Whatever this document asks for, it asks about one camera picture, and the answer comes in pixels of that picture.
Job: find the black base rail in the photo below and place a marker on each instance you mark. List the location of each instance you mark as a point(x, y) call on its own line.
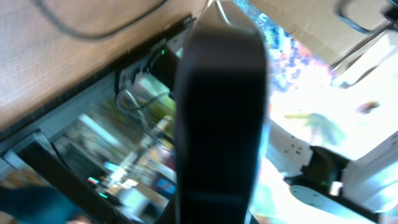
point(55, 116)

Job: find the Samsung Galaxy smartphone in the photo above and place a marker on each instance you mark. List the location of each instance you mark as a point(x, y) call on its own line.
point(221, 94)

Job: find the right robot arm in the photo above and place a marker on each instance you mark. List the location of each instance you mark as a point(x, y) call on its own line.
point(364, 189)

